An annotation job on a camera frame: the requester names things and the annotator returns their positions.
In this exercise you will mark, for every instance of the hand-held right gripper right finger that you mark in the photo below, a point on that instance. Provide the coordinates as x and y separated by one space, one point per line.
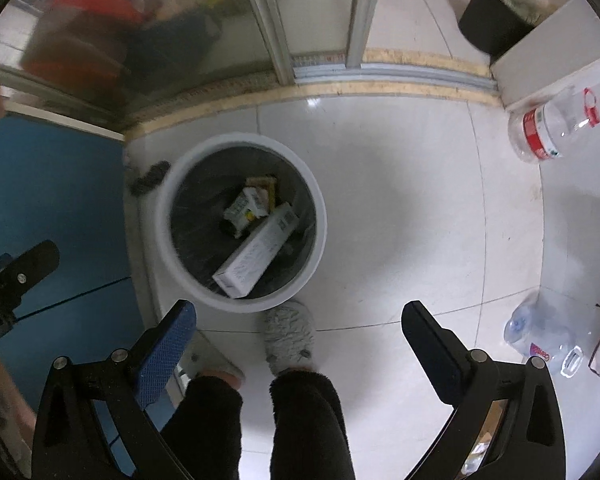
432 355

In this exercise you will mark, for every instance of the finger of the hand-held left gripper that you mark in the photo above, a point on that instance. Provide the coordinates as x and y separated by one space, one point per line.
30 267

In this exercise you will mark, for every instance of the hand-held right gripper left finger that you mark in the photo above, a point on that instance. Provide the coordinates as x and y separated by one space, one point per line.
166 349

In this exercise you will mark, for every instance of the white round trash bin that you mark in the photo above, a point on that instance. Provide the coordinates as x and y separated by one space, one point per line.
190 280

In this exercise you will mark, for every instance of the person's left forearm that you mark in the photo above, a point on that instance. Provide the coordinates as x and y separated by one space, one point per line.
10 405

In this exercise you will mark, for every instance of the black trash bin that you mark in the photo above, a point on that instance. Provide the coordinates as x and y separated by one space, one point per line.
490 20

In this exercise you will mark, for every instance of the grey fuzzy slipper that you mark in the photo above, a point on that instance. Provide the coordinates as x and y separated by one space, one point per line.
290 335
225 367

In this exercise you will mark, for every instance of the blue table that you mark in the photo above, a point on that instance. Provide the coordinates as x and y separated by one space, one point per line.
55 195

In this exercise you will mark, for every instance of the person's left leg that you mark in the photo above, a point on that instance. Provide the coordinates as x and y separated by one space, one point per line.
207 435

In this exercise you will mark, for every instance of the clear bottle with blue cap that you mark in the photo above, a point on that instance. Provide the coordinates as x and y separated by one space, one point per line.
540 330

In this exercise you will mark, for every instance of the long white cardboard box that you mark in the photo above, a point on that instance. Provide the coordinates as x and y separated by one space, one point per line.
260 252

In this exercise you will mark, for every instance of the yellow brown packet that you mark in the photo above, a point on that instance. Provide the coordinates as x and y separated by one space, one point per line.
266 185

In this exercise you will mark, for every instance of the red object behind glass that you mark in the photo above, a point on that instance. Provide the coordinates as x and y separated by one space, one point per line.
87 30

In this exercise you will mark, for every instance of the clear bottle with red label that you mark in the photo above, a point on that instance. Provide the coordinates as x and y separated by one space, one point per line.
545 130

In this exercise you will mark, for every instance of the white cabinet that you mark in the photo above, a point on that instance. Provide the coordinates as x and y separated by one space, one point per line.
555 55

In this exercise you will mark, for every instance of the aluminium sliding door frame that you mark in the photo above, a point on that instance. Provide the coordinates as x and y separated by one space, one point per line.
275 25

